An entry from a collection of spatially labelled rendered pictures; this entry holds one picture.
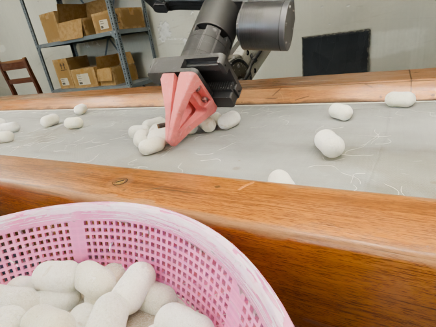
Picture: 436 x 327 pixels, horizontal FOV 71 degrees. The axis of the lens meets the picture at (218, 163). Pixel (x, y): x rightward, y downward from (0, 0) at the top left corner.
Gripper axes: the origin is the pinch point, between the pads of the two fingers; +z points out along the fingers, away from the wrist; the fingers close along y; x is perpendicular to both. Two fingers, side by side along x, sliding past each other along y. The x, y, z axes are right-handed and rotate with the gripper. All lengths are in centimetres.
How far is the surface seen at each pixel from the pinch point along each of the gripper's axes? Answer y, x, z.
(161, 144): -1.6, 0.5, 0.8
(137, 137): -5.6, 0.3, 0.3
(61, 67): -261, 116, -128
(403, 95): 22.8, 11.3, -14.3
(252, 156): 9.6, 1.4, 0.8
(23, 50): -383, 127, -173
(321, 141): 16.2, 0.5, -1.0
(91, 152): -12.5, 0.5, 2.9
